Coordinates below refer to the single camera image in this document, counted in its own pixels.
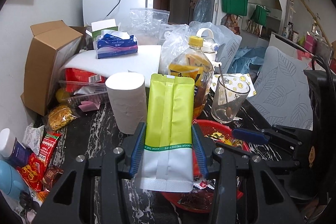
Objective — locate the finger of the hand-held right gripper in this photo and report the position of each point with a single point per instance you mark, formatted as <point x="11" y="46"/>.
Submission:
<point x="249" y="134"/>

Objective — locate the small grey leaf cushion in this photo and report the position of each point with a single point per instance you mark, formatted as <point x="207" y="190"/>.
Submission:
<point x="231" y="45"/>

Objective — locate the metal spoon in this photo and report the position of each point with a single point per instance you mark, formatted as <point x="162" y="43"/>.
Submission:
<point x="223" y="87"/>

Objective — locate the iced tea bottle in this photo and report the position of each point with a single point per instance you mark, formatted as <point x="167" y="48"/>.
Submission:
<point x="183" y="61"/>

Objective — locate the yellow corn snack bag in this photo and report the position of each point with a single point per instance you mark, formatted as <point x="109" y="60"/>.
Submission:
<point x="60" y="116"/>

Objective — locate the brown cardboard box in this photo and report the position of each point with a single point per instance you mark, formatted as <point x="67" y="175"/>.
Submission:
<point x="44" y="64"/>

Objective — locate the blue round humidifier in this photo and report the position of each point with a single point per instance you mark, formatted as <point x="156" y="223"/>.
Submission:
<point x="10" y="182"/>

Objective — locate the blue hanging plastic bag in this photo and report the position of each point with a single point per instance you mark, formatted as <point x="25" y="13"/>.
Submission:
<point x="203" y="1"/>

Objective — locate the long red strip packet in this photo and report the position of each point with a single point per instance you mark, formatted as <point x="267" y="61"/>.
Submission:
<point x="48" y="148"/>

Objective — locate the yellow lemon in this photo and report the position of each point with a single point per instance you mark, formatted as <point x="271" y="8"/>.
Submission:
<point x="61" y="96"/>

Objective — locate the clear plastic container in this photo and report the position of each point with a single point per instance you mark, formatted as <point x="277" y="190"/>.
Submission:
<point x="78" y="79"/>

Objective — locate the lime green pouch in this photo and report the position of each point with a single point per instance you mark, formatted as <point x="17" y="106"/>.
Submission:
<point x="168" y="113"/>

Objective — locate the blue cloth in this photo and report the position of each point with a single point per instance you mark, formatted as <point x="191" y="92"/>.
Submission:
<point x="246" y="58"/>

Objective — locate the clear drinking glass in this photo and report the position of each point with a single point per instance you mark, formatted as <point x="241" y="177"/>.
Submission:
<point x="231" y="108"/>

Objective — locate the white plastic bag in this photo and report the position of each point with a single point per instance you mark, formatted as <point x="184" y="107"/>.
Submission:
<point x="173" y="48"/>

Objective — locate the small green tote bag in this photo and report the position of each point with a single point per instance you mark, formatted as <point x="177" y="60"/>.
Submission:
<point x="260" y="16"/>

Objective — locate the white crumpled packet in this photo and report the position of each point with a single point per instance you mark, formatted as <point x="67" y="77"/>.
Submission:
<point x="32" y="137"/>

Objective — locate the white fridge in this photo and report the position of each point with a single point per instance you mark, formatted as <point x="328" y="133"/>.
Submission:
<point x="105" y="3"/>

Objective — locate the pink paper piece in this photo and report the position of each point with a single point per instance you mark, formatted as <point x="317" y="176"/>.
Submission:
<point x="89" y="106"/>

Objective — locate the dark blue white-lid jar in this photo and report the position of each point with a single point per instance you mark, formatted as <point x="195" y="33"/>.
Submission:
<point x="10" y="145"/>

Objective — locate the white foam board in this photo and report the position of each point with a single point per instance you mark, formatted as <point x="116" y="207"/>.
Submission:
<point x="126" y="61"/>

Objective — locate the black hair clip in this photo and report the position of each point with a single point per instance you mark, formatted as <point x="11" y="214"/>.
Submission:
<point x="26" y="201"/>

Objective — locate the clear zip bag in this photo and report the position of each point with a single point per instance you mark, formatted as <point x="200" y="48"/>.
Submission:
<point x="149" y="24"/>

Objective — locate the smiley print paper bag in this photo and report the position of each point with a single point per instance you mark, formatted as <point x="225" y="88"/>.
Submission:
<point x="245" y="82"/>

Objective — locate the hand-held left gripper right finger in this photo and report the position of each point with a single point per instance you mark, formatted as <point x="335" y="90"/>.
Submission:
<point x="199" y="153"/>

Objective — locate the red plastic basket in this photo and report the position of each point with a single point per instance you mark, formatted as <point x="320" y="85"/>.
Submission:
<point x="210" y="125"/>

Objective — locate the blue tissue pack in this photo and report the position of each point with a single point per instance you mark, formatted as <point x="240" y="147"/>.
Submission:
<point x="116" y="45"/>

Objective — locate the pink gift boxes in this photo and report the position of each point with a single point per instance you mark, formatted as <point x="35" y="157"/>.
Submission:
<point x="311" y="43"/>

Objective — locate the white green small carton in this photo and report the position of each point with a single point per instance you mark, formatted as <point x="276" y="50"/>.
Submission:
<point x="102" y="27"/>

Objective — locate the large grey leaf cushion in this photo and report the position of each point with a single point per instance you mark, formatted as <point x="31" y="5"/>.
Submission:
<point x="283" y="90"/>

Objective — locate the orange brown small packet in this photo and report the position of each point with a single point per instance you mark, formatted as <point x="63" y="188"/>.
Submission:
<point x="42" y="195"/>

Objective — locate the cartoon print bag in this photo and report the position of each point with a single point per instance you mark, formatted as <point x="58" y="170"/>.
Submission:
<point x="231" y="24"/>

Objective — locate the white toilet paper roll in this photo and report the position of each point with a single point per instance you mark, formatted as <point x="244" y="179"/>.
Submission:
<point x="126" y="103"/>

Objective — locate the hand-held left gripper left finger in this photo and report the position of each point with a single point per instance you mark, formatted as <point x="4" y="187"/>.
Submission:
<point x="137" y="150"/>

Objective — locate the dark brown small packet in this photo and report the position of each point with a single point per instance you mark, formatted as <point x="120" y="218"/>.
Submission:
<point x="52" y="178"/>

